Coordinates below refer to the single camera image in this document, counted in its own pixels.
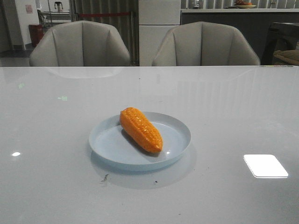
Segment orange toy corn cob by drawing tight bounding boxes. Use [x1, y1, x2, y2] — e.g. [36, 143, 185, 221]
[119, 107, 163, 153]

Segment light blue round plate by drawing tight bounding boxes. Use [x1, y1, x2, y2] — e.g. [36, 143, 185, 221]
[89, 112, 192, 171]

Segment right beige upholstered chair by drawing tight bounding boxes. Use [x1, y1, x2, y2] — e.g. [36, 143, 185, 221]
[152, 21, 260, 66]

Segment beige upholstered chair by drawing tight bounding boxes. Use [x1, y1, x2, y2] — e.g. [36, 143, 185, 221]
[152, 21, 260, 66]
[29, 21, 130, 67]

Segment white cabinet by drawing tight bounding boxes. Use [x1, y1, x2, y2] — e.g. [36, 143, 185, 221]
[138, 0, 181, 66]

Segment left beige upholstered chair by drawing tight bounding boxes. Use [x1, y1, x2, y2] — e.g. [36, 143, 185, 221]
[29, 21, 130, 67]

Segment red barrier belt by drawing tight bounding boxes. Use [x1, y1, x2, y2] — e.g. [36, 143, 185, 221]
[78, 12, 131, 18]

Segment dark grey counter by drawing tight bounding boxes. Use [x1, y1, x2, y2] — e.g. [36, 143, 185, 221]
[180, 8, 299, 61]

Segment red trash bin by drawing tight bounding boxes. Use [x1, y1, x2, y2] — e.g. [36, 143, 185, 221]
[28, 24, 43, 47]

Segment fruit bowl on counter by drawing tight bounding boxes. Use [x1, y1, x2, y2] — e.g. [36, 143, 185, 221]
[235, 0, 256, 9]

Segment olive cushion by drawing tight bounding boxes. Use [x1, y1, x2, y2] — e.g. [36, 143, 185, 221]
[273, 49, 299, 66]

